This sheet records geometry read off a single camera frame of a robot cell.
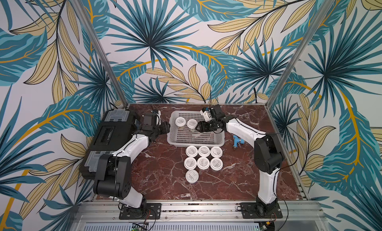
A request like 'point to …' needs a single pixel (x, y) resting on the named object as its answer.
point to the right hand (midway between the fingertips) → (218, 125)
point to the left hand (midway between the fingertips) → (177, 121)
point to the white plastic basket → (182, 132)
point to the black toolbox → (117, 126)
